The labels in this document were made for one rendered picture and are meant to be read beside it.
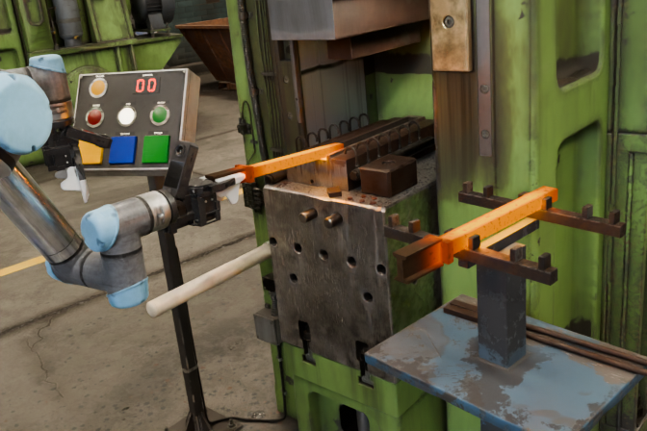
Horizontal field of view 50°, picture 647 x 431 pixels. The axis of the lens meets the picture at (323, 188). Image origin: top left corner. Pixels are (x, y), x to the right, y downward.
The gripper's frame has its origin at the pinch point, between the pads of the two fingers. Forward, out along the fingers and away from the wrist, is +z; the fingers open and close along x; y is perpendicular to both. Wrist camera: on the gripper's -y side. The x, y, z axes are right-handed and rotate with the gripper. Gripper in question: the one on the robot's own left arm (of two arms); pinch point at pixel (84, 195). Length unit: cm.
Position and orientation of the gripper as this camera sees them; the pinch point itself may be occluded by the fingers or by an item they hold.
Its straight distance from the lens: 184.3
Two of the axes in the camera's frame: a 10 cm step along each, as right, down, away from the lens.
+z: 0.9, 9.5, 3.1
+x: 4.6, 2.4, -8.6
